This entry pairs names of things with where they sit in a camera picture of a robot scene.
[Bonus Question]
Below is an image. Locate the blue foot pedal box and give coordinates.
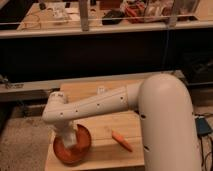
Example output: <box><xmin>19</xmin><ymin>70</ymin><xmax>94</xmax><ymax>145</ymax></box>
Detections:
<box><xmin>195</xmin><ymin>117</ymin><xmax>213</xmax><ymax>136</ymax></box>

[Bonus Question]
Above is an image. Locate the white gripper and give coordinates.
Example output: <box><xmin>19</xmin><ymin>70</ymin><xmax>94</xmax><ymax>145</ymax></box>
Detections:
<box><xmin>58</xmin><ymin>121</ymin><xmax>76</xmax><ymax>143</ymax></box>

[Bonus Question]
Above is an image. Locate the black bin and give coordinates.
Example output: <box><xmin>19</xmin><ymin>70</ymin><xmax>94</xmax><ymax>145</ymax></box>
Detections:
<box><xmin>181</xmin><ymin>52</ymin><xmax>213</xmax><ymax>83</ymax></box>

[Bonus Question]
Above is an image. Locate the orange carrot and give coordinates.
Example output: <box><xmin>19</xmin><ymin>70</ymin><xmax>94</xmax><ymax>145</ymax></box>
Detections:
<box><xmin>112</xmin><ymin>131</ymin><xmax>133</xmax><ymax>152</ymax></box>

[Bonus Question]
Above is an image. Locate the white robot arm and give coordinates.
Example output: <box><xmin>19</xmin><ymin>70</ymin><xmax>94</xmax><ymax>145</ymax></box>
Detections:
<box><xmin>42</xmin><ymin>74</ymin><xmax>202</xmax><ymax>171</ymax></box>

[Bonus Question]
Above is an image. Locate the black hanging cable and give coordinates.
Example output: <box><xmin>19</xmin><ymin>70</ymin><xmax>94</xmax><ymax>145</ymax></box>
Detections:
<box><xmin>161</xmin><ymin>24</ymin><xmax>173</xmax><ymax>76</ymax></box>

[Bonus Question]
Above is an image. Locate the white ceramic cup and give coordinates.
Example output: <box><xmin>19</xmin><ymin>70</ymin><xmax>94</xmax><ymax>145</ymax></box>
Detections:
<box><xmin>64</xmin><ymin>135</ymin><xmax>77</xmax><ymax>148</ymax></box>

